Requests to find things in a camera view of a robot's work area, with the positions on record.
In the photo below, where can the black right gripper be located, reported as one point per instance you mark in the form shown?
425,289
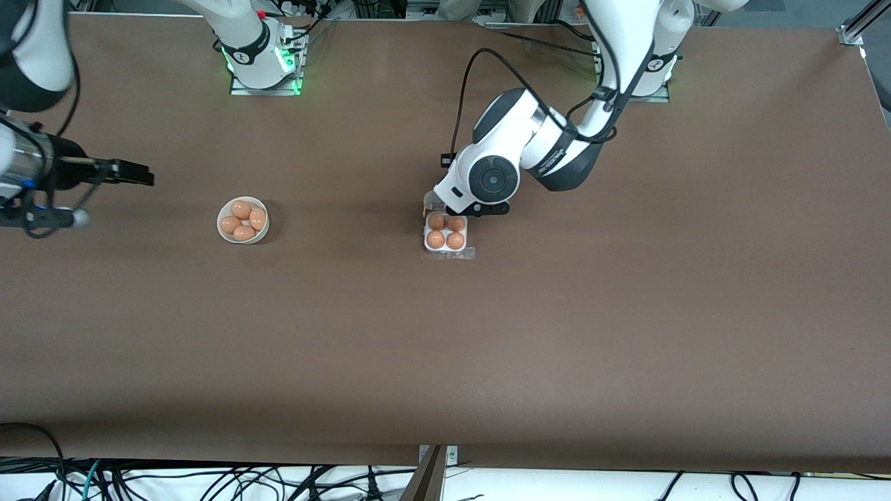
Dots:
67,172

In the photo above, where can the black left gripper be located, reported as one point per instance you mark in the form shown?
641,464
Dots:
452,210

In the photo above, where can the clear plastic egg box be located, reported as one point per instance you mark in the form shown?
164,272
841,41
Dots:
449,253

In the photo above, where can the brown egg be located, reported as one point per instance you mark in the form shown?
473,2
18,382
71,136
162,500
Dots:
241,209
455,241
230,225
436,239
456,223
257,219
436,222
243,232

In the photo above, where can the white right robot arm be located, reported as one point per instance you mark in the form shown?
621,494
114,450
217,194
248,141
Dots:
243,42

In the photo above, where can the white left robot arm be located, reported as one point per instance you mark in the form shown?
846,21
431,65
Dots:
557,146

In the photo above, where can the white round bowl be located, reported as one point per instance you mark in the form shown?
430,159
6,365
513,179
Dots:
226,236

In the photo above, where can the small orange objects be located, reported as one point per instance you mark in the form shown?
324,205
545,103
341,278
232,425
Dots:
579,8

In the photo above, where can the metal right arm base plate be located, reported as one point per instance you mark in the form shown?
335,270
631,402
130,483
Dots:
238,89

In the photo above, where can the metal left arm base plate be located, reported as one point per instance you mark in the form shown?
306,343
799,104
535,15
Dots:
665,98

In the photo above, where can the silver mount bracket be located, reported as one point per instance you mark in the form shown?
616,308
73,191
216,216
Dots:
452,456

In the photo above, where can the dark camera mount post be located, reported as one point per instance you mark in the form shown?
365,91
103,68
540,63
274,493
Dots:
426,483

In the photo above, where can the aluminium frame profile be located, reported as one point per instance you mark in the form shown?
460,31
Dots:
860,28

